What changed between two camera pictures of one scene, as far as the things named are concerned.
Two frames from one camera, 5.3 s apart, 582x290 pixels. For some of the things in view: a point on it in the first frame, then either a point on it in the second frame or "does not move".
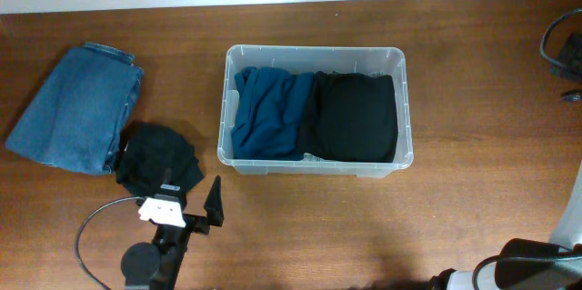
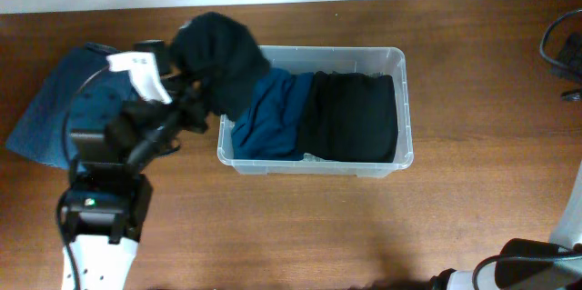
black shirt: [352, 117] does not move
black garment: [145, 150] → [214, 50]
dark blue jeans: [76, 121] does not move
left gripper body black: [194, 224] → [183, 108]
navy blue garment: [270, 115] does not move
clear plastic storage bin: [308, 59] does not move
